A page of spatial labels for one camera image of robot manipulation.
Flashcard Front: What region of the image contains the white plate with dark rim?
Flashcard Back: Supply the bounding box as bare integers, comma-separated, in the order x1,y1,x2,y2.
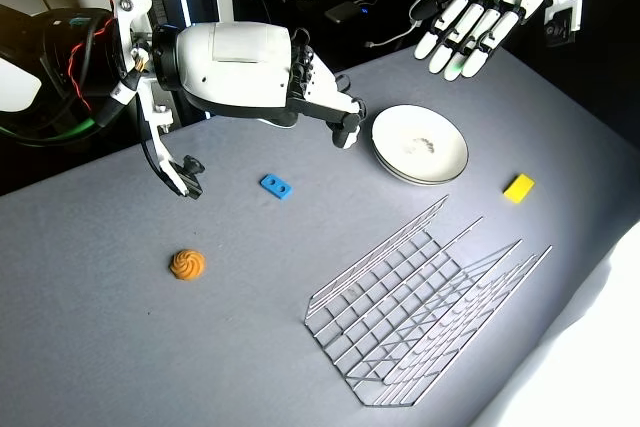
372,144,467,187
370,104,470,183

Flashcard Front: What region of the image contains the blue block with two holes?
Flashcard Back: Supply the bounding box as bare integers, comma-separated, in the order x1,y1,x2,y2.
259,174,294,201

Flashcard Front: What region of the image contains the orange swirl toy pastry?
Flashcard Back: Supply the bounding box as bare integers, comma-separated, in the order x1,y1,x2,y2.
168,248,207,282

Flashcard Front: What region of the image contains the black power adapter box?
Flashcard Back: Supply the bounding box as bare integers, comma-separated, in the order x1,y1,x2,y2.
324,0,370,25

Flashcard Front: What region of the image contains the yellow rectangular block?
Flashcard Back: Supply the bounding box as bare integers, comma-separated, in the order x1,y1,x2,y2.
503,173,536,205

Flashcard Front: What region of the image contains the white loose cable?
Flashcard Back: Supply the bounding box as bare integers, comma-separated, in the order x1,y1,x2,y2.
364,21,419,51

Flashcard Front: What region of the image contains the silver wire dish rack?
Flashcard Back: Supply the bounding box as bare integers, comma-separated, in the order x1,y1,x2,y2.
303,194,554,407

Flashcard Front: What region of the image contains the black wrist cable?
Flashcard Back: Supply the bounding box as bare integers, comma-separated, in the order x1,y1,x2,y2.
92,69,151,128

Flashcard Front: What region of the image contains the thick green cable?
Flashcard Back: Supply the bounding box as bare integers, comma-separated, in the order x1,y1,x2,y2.
0,114,104,143

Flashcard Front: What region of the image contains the red black twisted wire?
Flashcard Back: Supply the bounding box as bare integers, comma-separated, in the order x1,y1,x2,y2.
58,0,116,111

